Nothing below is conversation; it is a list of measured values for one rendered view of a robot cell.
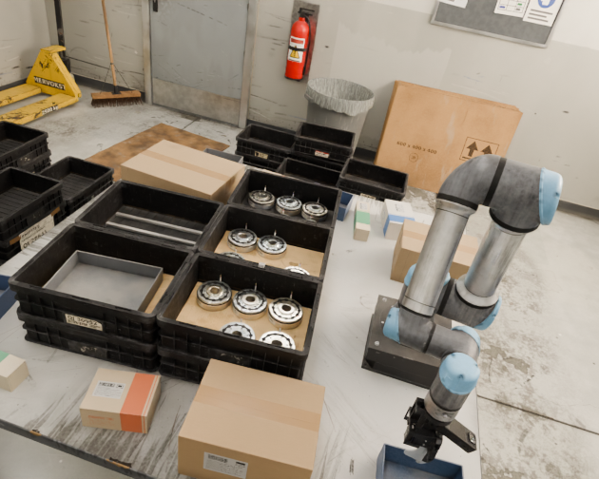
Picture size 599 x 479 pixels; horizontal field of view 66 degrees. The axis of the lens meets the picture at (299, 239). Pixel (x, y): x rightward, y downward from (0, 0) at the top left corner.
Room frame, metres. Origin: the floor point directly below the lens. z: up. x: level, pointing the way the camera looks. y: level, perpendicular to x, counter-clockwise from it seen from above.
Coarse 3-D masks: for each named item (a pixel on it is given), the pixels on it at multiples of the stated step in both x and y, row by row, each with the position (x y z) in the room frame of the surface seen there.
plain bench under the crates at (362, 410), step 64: (384, 256) 1.58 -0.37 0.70; (0, 320) 0.88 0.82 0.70; (320, 320) 1.14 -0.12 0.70; (64, 384) 0.72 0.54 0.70; (192, 384) 0.79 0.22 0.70; (320, 384) 0.88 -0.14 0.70; (384, 384) 0.92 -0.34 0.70; (64, 448) 0.56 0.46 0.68; (128, 448) 0.58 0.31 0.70; (320, 448) 0.68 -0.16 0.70; (448, 448) 0.75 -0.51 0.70
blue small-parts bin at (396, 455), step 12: (384, 444) 0.68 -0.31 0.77; (384, 456) 0.65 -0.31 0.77; (396, 456) 0.67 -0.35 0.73; (408, 456) 0.67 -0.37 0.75; (384, 468) 0.66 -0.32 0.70; (396, 468) 0.66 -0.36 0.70; (408, 468) 0.67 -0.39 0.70; (420, 468) 0.67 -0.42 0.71; (432, 468) 0.67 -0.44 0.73; (444, 468) 0.66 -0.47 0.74; (456, 468) 0.66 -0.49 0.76
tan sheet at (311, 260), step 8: (224, 240) 1.30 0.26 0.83; (216, 248) 1.25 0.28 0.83; (224, 248) 1.26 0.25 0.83; (256, 248) 1.30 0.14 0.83; (288, 248) 1.33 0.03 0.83; (296, 248) 1.34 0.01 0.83; (248, 256) 1.24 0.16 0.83; (256, 256) 1.25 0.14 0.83; (288, 256) 1.29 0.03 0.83; (296, 256) 1.30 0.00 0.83; (304, 256) 1.31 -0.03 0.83; (312, 256) 1.31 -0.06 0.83; (320, 256) 1.32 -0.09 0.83; (272, 264) 1.22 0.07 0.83; (280, 264) 1.23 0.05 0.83; (288, 264) 1.24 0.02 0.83; (296, 264) 1.25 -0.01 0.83; (304, 264) 1.26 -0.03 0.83; (312, 264) 1.27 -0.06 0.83; (320, 264) 1.27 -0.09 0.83; (312, 272) 1.22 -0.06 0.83
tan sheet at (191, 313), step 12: (192, 300) 0.98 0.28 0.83; (192, 312) 0.94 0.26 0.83; (204, 312) 0.95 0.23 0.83; (216, 312) 0.96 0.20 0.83; (228, 312) 0.97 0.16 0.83; (204, 324) 0.90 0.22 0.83; (216, 324) 0.91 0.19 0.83; (252, 324) 0.93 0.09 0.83; (264, 324) 0.94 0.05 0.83; (300, 324) 0.97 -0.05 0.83; (300, 336) 0.92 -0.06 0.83; (300, 348) 0.88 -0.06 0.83
